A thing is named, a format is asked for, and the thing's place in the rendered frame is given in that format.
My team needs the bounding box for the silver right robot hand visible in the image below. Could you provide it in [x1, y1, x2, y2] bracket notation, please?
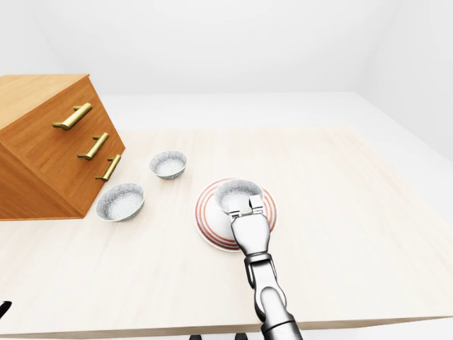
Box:
[225, 193, 273, 257]

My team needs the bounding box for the large wooden drawer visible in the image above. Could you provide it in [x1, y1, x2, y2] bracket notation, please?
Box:
[0, 75, 109, 169]

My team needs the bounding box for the short brass drawer handle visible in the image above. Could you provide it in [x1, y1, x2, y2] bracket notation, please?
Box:
[94, 154, 122, 183]

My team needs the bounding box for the white plate with red rings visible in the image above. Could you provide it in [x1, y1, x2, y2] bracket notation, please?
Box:
[193, 176, 280, 252]

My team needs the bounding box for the long brass drawer handle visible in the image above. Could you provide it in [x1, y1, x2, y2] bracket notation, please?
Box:
[52, 102, 93, 132]

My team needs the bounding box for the small wooden drawer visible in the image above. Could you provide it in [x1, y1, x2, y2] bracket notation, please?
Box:
[45, 131, 127, 217]

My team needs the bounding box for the medium brass drawer handle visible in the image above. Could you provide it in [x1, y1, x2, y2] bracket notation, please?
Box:
[77, 132, 110, 162]

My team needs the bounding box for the wooden cabinet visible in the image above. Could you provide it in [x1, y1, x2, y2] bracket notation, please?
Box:
[0, 73, 127, 221]

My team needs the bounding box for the large patterned grey bowl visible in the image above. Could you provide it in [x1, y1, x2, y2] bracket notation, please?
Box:
[95, 182, 147, 224]

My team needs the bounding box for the medium wooden drawer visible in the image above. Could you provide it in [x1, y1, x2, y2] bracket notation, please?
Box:
[21, 110, 120, 194]

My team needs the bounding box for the small patterned grey bowl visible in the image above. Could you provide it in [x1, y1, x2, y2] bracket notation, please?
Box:
[149, 150, 188, 181]

